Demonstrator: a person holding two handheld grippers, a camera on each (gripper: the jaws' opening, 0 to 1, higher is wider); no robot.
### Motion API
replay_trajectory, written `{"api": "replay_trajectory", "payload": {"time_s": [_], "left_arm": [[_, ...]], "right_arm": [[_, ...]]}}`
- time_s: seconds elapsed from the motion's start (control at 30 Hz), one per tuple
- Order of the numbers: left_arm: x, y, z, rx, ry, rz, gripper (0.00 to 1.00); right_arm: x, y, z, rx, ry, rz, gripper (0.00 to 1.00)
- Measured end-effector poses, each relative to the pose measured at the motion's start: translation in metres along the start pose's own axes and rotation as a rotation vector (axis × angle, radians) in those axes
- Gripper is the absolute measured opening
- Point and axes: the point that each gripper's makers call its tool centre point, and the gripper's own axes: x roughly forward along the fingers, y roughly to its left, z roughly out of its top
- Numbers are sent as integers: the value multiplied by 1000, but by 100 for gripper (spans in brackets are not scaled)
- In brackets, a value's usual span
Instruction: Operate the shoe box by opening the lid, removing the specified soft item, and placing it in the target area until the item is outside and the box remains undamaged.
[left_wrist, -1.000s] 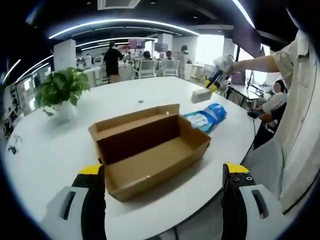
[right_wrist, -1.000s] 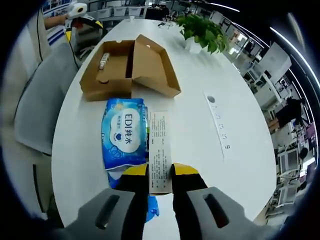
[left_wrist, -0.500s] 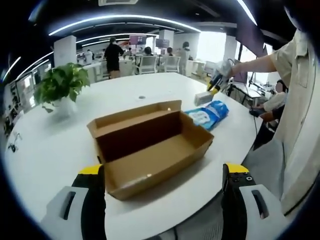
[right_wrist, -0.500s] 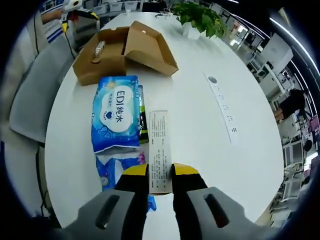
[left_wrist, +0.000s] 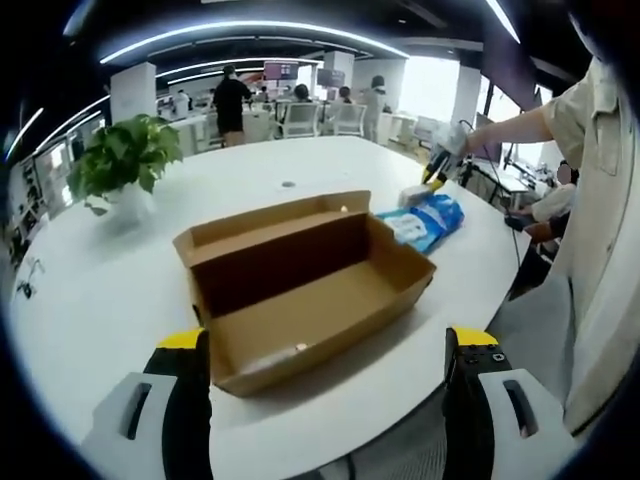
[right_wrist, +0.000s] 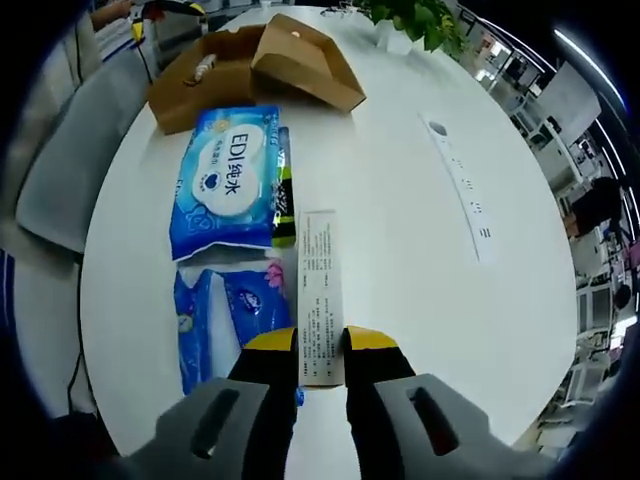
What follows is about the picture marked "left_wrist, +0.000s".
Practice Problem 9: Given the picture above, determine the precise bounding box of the small black object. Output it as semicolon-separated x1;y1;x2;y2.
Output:
13;255;47;301

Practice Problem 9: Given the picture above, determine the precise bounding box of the blue crinkly soft pack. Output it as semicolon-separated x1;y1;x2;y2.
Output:
419;192;466;236

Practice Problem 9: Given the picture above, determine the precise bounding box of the long ceiling light strip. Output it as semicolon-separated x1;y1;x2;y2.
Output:
98;19;401;65

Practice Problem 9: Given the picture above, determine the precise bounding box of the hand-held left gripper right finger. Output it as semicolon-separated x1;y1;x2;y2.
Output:
443;325;581;480

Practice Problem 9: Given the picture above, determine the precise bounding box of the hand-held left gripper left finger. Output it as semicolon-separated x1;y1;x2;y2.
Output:
80;327;214;480

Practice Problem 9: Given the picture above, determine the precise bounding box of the brown cardboard shoe box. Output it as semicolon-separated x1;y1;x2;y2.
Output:
172;188;438;399

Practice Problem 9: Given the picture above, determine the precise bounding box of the white office chair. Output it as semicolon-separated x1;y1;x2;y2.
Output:
331;104;367;137
281;102;321;139

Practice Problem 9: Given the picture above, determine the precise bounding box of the grey mesh office chair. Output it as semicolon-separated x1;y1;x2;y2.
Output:
319;273;577;480

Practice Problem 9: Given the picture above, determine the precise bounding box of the blue wet wipes pack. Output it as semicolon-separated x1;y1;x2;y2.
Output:
374;207;444;253

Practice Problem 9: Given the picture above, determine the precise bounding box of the large black screen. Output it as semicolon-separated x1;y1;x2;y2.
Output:
482;29;537;109

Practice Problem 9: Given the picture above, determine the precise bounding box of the green potted plant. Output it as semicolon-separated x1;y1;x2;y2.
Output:
65;113;185;222

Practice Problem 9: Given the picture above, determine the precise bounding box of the small white box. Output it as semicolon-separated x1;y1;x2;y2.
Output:
398;183;441;209

